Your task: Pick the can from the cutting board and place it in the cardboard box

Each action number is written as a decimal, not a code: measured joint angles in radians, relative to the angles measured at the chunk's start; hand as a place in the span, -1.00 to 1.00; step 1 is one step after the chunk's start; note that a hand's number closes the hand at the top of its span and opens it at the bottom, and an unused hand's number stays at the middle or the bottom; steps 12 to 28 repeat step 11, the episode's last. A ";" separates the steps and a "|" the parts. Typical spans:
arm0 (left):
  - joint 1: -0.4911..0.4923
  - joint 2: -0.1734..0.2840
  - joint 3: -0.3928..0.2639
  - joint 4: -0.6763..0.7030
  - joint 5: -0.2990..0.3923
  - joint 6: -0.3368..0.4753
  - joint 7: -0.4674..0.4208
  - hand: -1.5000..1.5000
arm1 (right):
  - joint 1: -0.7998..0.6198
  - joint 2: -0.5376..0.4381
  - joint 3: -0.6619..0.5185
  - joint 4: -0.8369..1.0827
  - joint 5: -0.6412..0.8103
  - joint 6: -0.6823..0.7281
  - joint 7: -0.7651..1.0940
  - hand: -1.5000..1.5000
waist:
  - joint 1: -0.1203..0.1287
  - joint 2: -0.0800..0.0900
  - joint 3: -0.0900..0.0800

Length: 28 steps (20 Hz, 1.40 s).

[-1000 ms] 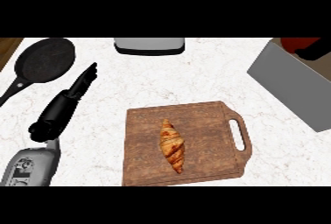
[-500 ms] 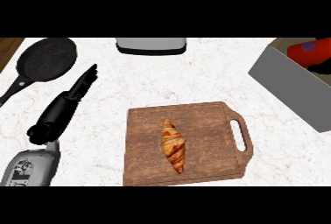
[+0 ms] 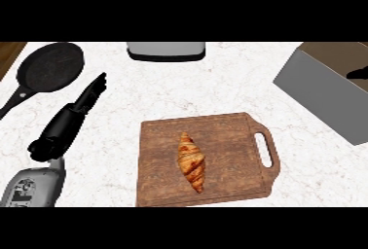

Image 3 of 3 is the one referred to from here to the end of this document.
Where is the black frying pan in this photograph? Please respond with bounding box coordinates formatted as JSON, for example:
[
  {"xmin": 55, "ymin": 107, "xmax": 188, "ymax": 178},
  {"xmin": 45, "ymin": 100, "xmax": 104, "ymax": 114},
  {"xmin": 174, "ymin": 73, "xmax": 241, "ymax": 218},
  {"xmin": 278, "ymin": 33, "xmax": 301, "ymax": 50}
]
[{"xmin": 0, "ymin": 42, "xmax": 86, "ymax": 122}]

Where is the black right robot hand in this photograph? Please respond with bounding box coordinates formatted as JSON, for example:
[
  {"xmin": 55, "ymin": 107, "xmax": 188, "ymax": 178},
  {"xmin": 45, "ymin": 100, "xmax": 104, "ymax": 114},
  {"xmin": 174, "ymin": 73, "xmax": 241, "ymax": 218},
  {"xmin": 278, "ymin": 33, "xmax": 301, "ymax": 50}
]
[{"xmin": 345, "ymin": 65, "xmax": 368, "ymax": 81}]

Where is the cardboard box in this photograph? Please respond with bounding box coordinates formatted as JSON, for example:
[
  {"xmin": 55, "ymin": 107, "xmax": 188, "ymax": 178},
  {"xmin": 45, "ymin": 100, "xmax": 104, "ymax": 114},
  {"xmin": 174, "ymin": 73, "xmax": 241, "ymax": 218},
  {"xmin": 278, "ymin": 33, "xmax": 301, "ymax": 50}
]
[{"xmin": 273, "ymin": 42, "xmax": 368, "ymax": 147}]

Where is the brown wooden cutting board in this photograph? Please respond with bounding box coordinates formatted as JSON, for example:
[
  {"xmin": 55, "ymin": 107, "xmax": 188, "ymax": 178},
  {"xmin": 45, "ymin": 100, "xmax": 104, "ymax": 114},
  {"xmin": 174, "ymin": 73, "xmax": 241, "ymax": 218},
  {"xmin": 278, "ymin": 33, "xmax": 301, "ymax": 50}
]
[{"xmin": 135, "ymin": 111, "xmax": 284, "ymax": 208}]

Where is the grey appliance with black base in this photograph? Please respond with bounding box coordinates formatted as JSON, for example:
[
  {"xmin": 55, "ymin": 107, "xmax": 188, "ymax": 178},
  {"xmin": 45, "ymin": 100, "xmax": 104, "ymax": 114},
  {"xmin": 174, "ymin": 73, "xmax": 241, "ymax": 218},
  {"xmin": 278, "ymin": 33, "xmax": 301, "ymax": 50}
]
[{"xmin": 126, "ymin": 42, "xmax": 209, "ymax": 63}]

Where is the golden brown croissant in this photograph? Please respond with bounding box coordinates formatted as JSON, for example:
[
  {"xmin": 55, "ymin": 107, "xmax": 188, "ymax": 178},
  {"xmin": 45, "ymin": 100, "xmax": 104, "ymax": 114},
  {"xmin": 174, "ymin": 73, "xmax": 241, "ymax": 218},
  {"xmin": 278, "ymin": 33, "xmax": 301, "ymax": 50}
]
[{"xmin": 176, "ymin": 130, "xmax": 209, "ymax": 195}]

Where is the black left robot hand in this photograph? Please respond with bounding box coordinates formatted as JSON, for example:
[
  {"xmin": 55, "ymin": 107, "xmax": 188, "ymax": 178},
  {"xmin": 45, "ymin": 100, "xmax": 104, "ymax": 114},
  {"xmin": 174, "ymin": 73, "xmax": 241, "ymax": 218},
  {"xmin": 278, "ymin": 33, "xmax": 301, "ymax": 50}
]
[{"xmin": 27, "ymin": 72, "xmax": 110, "ymax": 163}]

